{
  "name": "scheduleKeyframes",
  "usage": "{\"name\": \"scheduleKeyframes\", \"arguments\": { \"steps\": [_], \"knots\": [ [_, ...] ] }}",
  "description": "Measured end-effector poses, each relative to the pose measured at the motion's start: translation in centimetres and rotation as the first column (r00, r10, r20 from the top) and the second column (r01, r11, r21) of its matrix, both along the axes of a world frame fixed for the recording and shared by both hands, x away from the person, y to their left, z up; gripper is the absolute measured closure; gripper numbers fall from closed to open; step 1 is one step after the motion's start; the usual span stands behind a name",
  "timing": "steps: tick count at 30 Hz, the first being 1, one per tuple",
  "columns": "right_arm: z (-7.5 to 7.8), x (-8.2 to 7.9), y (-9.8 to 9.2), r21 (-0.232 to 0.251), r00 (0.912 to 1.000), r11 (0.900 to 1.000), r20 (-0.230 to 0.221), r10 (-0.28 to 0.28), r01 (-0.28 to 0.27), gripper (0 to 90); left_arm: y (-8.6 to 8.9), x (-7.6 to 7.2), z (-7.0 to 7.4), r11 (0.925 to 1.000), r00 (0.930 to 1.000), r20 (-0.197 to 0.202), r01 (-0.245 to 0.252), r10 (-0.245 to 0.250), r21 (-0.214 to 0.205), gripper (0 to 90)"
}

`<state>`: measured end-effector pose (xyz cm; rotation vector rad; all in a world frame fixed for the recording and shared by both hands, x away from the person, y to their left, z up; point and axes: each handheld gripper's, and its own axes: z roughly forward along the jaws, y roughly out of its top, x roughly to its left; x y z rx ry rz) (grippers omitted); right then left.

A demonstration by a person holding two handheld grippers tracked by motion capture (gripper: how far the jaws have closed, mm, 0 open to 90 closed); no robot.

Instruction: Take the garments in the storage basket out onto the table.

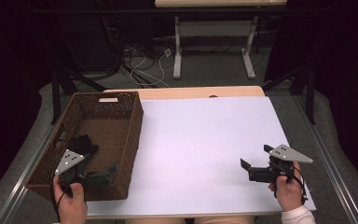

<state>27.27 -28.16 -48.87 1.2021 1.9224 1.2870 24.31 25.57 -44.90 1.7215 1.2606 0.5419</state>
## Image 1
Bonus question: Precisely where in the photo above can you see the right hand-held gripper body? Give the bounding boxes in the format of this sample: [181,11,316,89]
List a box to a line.
[268,144,314,185]

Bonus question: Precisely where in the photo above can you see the aluminium rail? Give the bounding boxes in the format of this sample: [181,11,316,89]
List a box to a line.
[293,94,358,224]
[0,96,73,224]

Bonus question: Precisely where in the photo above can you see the black metal stand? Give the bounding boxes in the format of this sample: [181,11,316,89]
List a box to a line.
[50,68,106,125]
[262,62,316,125]

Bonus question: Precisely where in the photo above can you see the white floor cable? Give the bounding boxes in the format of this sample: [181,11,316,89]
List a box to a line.
[130,49,172,88]

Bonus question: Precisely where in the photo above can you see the white-legged desk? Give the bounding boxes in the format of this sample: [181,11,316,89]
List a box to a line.
[154,0,288,80]

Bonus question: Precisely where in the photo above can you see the brown woven basket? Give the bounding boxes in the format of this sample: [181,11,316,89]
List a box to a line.
[24,91,145,203]

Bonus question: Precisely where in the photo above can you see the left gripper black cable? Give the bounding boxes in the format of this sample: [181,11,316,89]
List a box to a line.
[49,171,73,220]

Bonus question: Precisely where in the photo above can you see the bundle of black cables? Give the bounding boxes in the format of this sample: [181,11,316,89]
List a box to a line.
[102,15,157,85]

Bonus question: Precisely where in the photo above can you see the person's right hand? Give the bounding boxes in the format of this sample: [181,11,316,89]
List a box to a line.
[268,161,307,213]

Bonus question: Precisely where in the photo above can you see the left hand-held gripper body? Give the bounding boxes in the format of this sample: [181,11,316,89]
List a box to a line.
[54,148,87,198]

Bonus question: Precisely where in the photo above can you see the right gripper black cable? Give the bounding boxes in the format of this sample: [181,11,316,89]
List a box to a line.
[292,166,312,205]

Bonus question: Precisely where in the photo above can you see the dark curtain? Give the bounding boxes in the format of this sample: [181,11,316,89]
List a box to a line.
[267,0,358,194]
[0,0,54,203]

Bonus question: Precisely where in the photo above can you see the person's left hand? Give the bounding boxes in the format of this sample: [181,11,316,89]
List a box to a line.
[52,175,89,224]

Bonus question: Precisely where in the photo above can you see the black horizontal bar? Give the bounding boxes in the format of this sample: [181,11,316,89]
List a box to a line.
[34,7,324,17]

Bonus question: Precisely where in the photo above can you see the black garment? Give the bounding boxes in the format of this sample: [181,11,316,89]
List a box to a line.
[66,133,100,157]

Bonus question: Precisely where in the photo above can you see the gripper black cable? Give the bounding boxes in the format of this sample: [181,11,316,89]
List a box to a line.
[49,171,73,220]
[292,166,312,205]

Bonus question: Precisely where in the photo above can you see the white table sheet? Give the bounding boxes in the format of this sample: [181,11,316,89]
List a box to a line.
[87,95,317,218]

